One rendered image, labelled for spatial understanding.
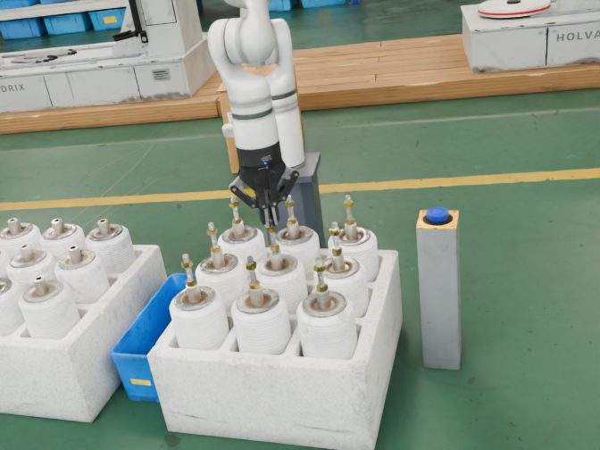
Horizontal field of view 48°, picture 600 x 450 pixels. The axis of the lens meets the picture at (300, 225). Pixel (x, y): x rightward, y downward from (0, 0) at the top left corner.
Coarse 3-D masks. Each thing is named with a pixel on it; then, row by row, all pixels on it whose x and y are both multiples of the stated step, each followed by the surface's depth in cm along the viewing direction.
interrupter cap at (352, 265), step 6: (330, 258) 124; (348, 258) 124; (330, 264) 123; (348, 264) 122; (354, 264) 122; (330, 270) 121; (348, 270) 120; (354, 270) 120; (324, 276) 120; (330, 276) 119; (336, 276) 119; (342, 276) 118; (348, 276) 118
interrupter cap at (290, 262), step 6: (270, 258) 128; (288, 258) 127; (294, 258) 126; (258, 264) 126; (264, 264) 126; (270, 264) 126; (288, 264) 125; (294, 264) 124; (258, 270) 124; (264, 270) 124; (270, 270) 124; (276, 270) 124; (282, 270) 123; (288, 270) 123; (270, 276) 122; (276, 276) 122
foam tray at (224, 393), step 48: (384, 288) 127; (384, 336) 124; (192, 384) 118; (240, 384) 115; (288, 384) 112; (336, 384) 109; (384, 384) 124; (192, 432) 124; (240, 432) 120; (288, 432) 117; (336, 432) 114
